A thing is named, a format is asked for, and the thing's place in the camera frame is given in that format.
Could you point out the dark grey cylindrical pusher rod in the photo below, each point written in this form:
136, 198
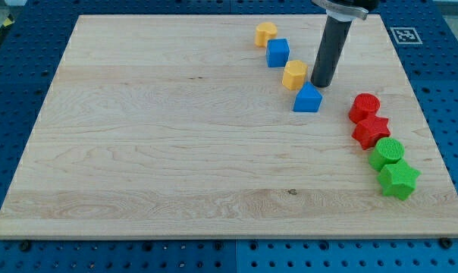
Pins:
331, 45

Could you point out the silver metal rod mount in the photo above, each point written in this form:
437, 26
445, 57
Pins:
347, 10

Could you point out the blue triangle block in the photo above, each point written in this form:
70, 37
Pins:
308, 99

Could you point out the yellow hexagon block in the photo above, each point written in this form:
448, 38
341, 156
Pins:
294, 75

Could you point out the blue cube block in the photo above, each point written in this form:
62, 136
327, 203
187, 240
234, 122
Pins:
277, 52

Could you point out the yellow heart block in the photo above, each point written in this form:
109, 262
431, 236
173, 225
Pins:
264, 32

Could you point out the white fiducial marker tag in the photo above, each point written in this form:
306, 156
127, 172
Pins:
406, 36

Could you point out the red cylinder block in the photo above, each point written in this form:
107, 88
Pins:
364, 104

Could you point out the red star block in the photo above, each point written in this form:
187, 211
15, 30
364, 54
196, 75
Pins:
370, 130

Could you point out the green cylinder block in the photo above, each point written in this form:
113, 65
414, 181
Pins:
386, 151

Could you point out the green star block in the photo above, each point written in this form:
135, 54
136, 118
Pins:
398, 179

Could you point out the light wooden board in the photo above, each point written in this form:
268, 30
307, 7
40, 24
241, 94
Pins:
173, 127

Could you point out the black yellow hazard tape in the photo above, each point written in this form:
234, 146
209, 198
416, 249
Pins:
6, 27

